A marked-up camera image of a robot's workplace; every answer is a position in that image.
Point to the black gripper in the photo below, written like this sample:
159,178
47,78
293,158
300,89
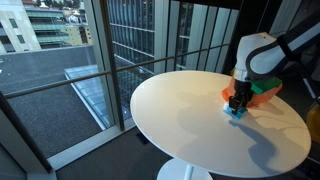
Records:
242,88

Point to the blue mentos container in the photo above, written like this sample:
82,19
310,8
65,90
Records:
237,115

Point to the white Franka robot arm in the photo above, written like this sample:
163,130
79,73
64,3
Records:
256,50

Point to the yellow object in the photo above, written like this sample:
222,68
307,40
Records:
314,123

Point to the dark window mullion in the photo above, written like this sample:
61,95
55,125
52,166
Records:
23,130
111,66

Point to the white window sill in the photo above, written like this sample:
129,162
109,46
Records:
86,145

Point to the long grey window handrail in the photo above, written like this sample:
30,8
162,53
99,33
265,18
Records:
66,81

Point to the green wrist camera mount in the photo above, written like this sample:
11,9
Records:
266,86

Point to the white table pedestal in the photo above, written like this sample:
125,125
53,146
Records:
173,171

